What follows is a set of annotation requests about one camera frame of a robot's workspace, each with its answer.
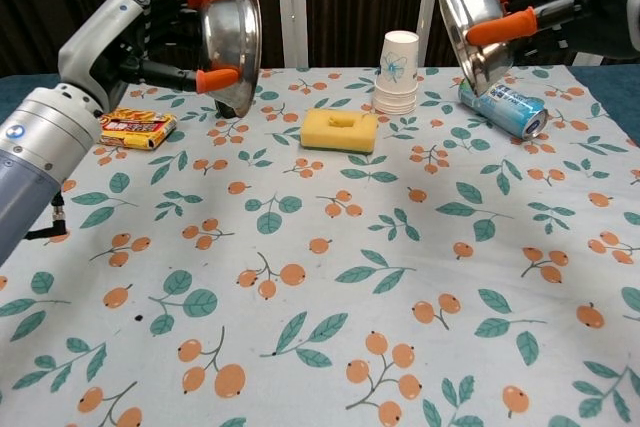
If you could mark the black bottle red cap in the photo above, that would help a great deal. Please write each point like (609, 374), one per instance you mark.
(225, 111)

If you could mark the metal bowl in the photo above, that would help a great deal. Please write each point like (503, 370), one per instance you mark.
(235, 37)
(475, 7)

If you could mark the white frame post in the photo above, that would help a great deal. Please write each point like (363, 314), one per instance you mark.
(429, 22)
(291, 7)

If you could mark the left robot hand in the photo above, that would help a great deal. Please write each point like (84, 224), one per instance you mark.
(95, 47)

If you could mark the stack of paper cups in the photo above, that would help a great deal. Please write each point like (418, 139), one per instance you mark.
(395, 77)

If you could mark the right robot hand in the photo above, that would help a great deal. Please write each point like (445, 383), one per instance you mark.
(600, 2)

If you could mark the yellow snack box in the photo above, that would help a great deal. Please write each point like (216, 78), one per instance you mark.
(140, 129)

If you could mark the blue drink can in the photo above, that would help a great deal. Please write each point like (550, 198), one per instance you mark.
(505, 107)

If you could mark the yellow sponge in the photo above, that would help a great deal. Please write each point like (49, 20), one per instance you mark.
(320, 137)

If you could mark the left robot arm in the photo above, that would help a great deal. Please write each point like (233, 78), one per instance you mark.
(30, 157)

